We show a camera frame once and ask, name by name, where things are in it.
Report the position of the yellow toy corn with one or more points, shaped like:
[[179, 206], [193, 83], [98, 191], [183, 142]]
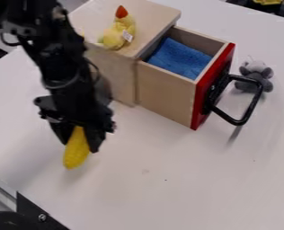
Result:
[[76, 149]]

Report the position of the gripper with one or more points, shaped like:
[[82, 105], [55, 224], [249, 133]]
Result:
[[74, 107]]

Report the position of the blue cloth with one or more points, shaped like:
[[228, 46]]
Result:
[[180, 58]]

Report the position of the cabinet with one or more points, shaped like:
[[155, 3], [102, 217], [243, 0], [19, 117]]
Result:
[[120, 60]]

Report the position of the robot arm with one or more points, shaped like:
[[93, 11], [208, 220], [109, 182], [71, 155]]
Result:
[[56, 54]]

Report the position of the drawer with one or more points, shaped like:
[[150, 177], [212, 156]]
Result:
[[188, 86]]

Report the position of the yellow plush chick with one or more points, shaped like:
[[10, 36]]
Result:
[[118, 30]]

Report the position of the grey plush animal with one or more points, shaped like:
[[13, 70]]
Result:
[[256, 75]]

